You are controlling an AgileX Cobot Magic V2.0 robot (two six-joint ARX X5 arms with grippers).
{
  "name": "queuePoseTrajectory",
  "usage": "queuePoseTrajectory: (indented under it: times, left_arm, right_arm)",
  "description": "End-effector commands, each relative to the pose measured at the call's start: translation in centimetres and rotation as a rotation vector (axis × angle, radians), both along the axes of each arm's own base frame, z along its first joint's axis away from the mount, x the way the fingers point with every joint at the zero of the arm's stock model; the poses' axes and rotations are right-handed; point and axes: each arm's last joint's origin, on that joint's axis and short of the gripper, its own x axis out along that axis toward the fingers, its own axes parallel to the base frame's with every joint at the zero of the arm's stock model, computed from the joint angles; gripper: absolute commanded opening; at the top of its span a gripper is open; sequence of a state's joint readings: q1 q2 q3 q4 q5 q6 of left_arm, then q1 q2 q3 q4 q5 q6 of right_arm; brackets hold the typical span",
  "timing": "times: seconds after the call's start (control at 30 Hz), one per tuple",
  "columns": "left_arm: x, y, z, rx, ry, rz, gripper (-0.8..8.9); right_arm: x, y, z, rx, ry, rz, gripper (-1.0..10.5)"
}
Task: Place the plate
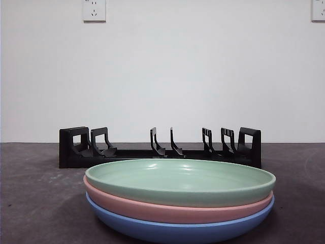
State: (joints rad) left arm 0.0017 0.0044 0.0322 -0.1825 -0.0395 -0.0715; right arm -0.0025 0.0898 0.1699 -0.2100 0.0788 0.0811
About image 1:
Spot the green plate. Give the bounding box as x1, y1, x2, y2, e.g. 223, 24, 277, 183
84, 159, 277, 208

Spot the pink plate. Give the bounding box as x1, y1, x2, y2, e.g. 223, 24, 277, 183
83, 175, 275, 224

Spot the blue plate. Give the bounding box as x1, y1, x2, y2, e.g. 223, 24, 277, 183
85, 191, 276, 244

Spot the black dish rack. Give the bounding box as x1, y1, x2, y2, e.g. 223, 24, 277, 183
58, 126, 262, 169

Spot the white wall socket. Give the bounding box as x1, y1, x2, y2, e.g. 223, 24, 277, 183
83, 0, 107, 23
311, 0, 325, 22

